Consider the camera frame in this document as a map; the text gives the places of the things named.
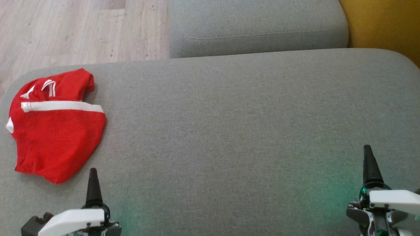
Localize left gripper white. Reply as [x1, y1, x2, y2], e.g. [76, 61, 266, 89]
[38, 168, 122, 236]

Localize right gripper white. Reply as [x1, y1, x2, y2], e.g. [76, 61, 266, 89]
[347, 145, 420, 236]

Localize red shorts with white stripe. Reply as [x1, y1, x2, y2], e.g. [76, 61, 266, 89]
[6, 98, 107, 184]

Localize large grey sofa seat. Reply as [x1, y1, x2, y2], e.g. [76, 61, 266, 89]
[0, 48, 420, 236]

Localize yellow sofa backrest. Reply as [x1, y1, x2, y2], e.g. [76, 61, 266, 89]
[339, 0, 420, 68]

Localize grey sofa seat cushion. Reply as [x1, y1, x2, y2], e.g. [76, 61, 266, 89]
[168, 0, 349, 59]

